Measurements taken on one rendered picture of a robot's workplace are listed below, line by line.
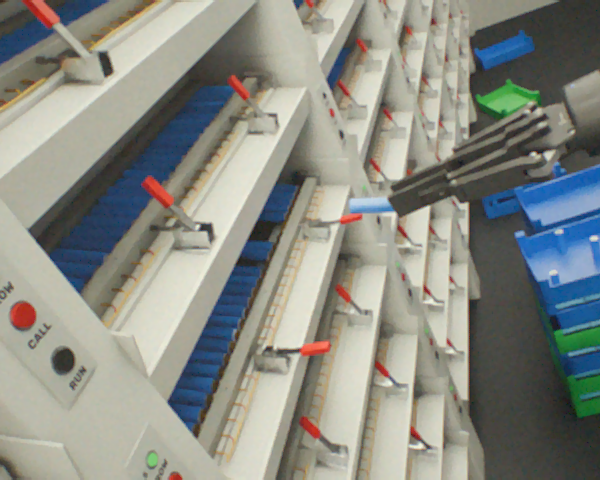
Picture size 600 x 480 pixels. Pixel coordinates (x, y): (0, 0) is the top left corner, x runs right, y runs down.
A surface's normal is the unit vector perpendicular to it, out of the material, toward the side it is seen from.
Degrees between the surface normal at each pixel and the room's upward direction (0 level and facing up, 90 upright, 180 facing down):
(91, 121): 109
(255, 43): 90
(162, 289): 19
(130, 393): 90
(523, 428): 0
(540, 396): 0
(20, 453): 90
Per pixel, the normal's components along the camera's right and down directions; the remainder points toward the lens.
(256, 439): -0.11, -0.80
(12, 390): 0.88, -0.21
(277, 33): -0.23, 0.60
